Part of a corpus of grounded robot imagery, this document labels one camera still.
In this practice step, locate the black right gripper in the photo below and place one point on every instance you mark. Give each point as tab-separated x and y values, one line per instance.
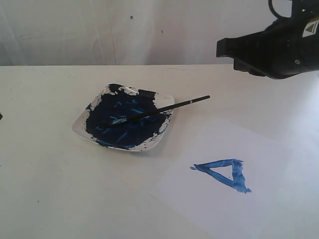
288	47

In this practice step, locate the black paintbrush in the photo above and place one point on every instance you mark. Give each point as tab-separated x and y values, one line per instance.
124	120

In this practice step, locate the white paper sheet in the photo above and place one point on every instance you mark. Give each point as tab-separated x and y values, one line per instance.
236	184

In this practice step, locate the white plate with blue paint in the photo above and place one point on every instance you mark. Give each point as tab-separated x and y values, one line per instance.
116	102

